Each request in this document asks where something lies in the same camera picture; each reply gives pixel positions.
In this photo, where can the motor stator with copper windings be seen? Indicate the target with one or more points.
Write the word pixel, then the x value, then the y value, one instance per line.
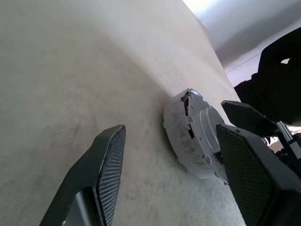
pixel 178 127

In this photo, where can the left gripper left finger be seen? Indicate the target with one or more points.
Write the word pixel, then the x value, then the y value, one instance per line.
pixel 98 179

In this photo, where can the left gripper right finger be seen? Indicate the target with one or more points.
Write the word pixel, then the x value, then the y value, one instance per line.
pixel 256 179

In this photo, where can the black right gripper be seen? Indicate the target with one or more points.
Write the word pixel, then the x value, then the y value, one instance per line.
pixel 277 89

